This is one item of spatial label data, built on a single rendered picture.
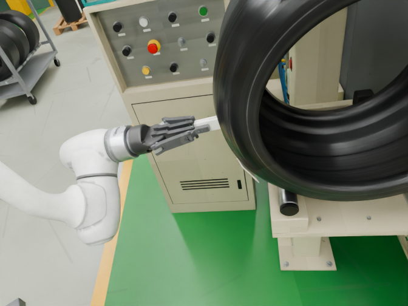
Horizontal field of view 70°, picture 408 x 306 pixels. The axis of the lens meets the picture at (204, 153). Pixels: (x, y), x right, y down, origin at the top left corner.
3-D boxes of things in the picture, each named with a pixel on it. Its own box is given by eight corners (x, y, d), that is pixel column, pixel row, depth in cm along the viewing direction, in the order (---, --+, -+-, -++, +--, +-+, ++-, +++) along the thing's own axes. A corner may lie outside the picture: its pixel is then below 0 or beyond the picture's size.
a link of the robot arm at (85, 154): (125, 130, 83) (129, 176, 80) (80, 141, 87) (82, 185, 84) (100, 121, 72) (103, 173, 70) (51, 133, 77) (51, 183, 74)
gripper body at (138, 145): (122, 140, 69) (157, 132, 67) (132, 119, 76) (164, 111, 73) (136, 163, 74) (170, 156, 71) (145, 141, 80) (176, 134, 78)
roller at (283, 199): (268, 120, 95) (282, 116, 94) (272, 130, 98) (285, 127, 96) (277, 207, 69) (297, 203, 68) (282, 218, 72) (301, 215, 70)
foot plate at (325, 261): (276, 226, 170) (275, 223, 169) (325, 224, 165) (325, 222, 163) (280, 270, 150) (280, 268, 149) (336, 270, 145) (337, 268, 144)
